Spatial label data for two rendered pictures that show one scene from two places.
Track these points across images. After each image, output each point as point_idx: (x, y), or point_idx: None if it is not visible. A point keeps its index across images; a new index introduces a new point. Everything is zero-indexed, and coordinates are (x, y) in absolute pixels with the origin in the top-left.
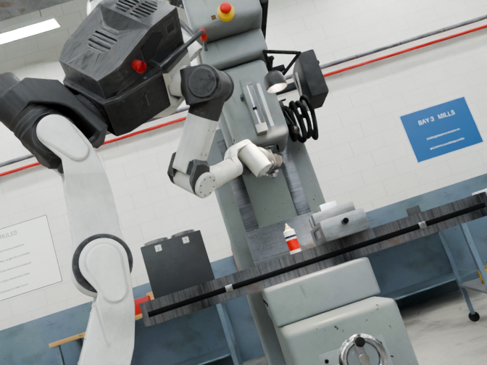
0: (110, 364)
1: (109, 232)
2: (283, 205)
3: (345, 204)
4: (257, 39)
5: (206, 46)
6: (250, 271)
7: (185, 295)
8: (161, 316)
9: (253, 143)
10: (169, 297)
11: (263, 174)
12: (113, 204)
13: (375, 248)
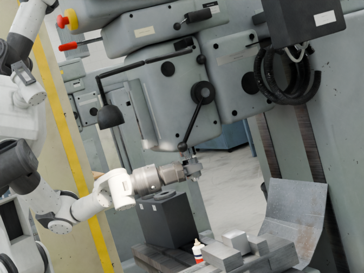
0: None
1: (7, 253)
2: (300, 162)
3: (218, 258)
4: (123, 32)
5: (95, 40)
6: (167, 270)
7: (144, 258)
8: (139, 264)
9: (156, 150)
10: (139, 253)
11: (132, 206)
12: (5, 236)
13: None
